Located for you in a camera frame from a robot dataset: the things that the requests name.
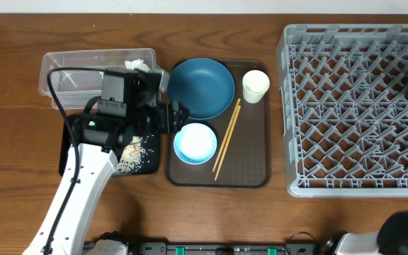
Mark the light blue bowl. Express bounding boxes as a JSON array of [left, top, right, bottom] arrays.
[[173, 123, 217, 165]]

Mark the white napkin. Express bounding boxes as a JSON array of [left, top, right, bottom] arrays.
[[125, 59, 151, 72]]

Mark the leftover rice pile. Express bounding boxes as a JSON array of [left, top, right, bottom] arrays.
[[115, 135, 154, 176]]

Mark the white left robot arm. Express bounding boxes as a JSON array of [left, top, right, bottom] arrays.
[[24, 68, 189, 254]]

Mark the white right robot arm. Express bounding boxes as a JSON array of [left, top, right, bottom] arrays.
[[319, 89, 408, 254]]

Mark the black food waste tray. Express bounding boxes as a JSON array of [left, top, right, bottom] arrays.
[[59, 113, 162, 177]]

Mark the clear plastic waste bin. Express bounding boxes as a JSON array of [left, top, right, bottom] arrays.
[[38, 48, 160, 109]]

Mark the grey dishwasher rack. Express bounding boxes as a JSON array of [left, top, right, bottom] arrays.
[[276, 24, 408, 198]]

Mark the dark blue plate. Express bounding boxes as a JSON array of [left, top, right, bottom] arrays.
[[167, 58, 235, 120]]

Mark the wooden chopstick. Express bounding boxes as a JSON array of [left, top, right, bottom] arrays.
[[212, 98, 241, 172], [214, 106, 241, 181]]

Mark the brown serving tray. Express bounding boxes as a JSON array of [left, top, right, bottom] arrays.
[[165, 59, 271, 188]]

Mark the white paper cup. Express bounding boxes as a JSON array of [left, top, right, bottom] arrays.
[[242, 70, 270, 103]]

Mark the black rail at table edge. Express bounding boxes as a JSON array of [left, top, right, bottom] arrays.
[[127, 242, 319, 255]]

